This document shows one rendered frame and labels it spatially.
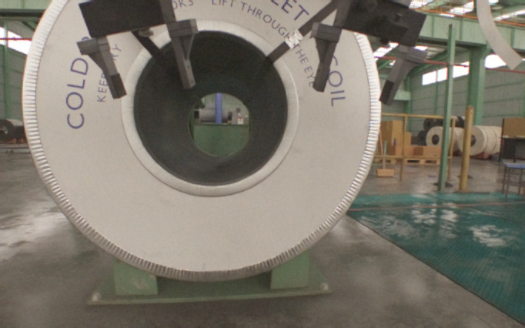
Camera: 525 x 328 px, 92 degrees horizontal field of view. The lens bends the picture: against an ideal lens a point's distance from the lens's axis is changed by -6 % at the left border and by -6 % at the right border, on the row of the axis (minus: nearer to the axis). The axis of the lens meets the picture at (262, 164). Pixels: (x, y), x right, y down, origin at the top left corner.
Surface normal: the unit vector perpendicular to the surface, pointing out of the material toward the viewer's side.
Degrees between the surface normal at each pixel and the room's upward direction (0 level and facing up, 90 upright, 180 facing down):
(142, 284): 90
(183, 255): 90
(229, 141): 90
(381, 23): 83
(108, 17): 114
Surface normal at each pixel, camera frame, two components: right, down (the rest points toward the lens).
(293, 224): 0.14, 0.11
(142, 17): -0.09, 0.49
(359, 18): 0.12, 0.50
